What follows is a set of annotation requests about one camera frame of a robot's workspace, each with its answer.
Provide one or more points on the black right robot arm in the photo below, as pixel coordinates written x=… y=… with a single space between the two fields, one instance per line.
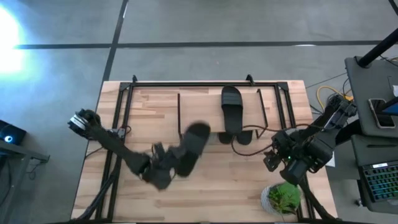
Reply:
x=323 y=140

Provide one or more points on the laptop with lit keyboard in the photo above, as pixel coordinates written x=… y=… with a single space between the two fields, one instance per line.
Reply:
x=382 y=182

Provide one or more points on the grey metal stand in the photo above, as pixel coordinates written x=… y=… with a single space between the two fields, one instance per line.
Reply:
x=18 y=152

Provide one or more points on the black flat bar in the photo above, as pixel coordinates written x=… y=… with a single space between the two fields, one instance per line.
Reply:
x=349 y=132

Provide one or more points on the white paper sheet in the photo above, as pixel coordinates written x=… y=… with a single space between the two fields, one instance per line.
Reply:
x=331 y=161

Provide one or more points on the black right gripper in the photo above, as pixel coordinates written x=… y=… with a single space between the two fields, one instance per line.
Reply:
x=280 y=146

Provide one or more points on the black slide sandal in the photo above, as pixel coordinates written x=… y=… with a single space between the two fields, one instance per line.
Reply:
x=194 y=143
x=225 y=137
x=232 y=109
x=244 y=138

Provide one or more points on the green plant in grey pot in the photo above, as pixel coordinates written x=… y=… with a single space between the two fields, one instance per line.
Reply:
x=283 y=199

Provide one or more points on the wooden shelf with black frame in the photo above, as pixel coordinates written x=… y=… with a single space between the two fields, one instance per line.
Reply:
x=202 y=109

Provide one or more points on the black pen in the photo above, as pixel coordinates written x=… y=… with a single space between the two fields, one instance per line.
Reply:
x=381 y=146

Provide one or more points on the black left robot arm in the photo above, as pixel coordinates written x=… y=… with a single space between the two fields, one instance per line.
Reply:
x=118 y=147

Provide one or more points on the grey cart top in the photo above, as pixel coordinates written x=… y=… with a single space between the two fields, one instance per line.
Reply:
x=370 y=93

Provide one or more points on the black pole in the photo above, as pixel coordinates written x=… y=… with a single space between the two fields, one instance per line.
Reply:
x=376 y=49

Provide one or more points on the black box with blue light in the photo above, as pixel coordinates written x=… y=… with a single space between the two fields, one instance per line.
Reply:
x=11 y=133

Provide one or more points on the black metal table frame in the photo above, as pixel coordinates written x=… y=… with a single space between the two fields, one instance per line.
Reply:
x=174 y=84

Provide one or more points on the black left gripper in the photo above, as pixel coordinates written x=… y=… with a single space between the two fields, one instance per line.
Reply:
x=158 y=174

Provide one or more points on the black smartphone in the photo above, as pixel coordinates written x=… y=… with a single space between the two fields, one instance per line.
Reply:
x=382 y=113

